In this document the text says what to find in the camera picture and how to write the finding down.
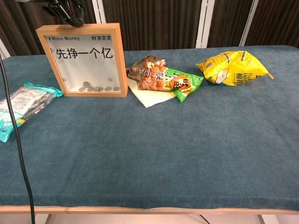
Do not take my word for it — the wooden frame coin box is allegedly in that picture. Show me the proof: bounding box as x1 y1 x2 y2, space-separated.
35 22 128 98

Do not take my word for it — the brown red-print snack packet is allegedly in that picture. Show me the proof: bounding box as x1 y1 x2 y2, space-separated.
126 55 167 82

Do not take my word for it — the white paper card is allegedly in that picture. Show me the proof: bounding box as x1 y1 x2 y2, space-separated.
127 77 178 108

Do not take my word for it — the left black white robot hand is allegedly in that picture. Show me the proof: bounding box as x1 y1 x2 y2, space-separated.
42 0 85 27

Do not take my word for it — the yellow snack bag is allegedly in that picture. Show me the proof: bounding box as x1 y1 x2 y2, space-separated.
196 50 274 86

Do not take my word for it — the teal clear snack bag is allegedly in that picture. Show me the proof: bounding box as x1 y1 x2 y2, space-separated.
0 82 64 143

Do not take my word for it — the green orange snack bag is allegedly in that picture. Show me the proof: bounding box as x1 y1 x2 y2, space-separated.
138 59 204 103

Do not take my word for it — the black cable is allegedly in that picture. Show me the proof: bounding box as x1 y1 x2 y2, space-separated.
0 56 36 224

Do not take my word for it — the blue felt table cover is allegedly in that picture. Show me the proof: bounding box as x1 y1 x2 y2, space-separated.
0 44 299 210

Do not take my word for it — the white partition post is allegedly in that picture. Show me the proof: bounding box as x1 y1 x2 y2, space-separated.
195 0 215 49
0 38 11 59
239 0 260 47
91 0 107 24

